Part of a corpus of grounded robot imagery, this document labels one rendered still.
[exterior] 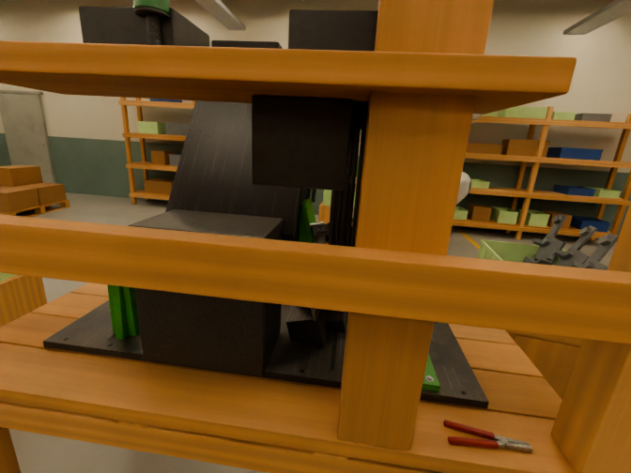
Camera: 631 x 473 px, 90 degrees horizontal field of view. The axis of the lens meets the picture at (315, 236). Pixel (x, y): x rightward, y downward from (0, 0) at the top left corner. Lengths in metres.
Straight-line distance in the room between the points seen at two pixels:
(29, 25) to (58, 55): 9.09
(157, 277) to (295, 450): 0.44
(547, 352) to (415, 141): 1.23
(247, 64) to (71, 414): 0.80
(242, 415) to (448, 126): 0.66
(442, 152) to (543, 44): 6.74
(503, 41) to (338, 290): 6.67
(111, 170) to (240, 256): 8.08
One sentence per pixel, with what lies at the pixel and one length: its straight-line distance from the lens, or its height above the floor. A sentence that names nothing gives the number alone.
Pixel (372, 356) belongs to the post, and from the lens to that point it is 0.59.
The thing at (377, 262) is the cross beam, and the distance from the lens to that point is 0.46.
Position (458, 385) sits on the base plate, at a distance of 0.89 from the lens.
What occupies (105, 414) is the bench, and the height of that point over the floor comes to 0.86.
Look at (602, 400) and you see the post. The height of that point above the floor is 1.04.
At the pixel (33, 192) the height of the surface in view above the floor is 0.37.
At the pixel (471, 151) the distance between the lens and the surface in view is 6.17.
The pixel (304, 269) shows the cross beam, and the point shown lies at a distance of 0.47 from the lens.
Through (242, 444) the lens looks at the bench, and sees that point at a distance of 0.78.
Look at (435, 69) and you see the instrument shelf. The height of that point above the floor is 1.52.
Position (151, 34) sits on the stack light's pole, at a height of 1.57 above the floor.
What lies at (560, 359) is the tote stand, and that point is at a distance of 1.61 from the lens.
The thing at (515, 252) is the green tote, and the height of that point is 0.91.
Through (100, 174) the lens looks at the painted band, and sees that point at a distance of 8.72.
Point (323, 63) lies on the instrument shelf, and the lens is 0.45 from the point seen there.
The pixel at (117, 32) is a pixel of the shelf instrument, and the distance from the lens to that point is 0.67.
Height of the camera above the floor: 1.43
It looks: 16 degrees down
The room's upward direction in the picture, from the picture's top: 3 degrees clockwise
